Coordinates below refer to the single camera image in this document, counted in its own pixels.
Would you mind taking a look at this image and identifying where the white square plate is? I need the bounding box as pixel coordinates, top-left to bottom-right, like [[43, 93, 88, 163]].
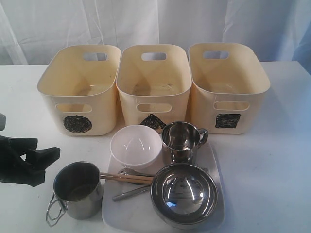
[[102, 143, 225, 233]]

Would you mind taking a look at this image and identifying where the stainless steel knife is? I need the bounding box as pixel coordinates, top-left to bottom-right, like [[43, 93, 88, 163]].
[[112, 185, 150, 201]]

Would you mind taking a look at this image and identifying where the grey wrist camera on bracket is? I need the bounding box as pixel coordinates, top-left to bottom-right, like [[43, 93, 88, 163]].
[[0, 114, 6, 131]]

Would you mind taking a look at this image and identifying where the cream bin with triangle mark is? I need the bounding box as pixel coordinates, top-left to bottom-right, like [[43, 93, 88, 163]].
[[116, 44, 192, 133]]

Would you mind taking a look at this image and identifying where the cream bin with circle mark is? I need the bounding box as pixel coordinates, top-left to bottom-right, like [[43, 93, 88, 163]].
[[37, 45, 121, 136]]

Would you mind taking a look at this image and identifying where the stainless steel bowl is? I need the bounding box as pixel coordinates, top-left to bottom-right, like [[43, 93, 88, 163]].
[[150, 163, 219, 229]]

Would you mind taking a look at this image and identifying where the cream bin with square mark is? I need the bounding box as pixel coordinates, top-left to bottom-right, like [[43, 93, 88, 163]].
[[189, 43, 271, 134]]

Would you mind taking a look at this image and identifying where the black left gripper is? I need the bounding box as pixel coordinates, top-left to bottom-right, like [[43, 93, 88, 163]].
[[0, 136, 60, 187]]

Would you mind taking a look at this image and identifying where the white plastic bowl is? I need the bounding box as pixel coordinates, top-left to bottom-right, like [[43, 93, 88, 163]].
[[110, 125, 162, 169]]

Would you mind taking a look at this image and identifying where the steel cup with wire handle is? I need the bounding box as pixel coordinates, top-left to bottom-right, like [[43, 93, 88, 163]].
[[46, 161, 103, 227]]

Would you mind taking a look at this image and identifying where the white backdrop curtain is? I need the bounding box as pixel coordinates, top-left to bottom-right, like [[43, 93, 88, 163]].
[[0, 0, 311, 70]]

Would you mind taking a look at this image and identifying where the stainless steel spoon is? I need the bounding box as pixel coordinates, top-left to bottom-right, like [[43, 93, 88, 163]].
[[118, 168, 154, 177]]

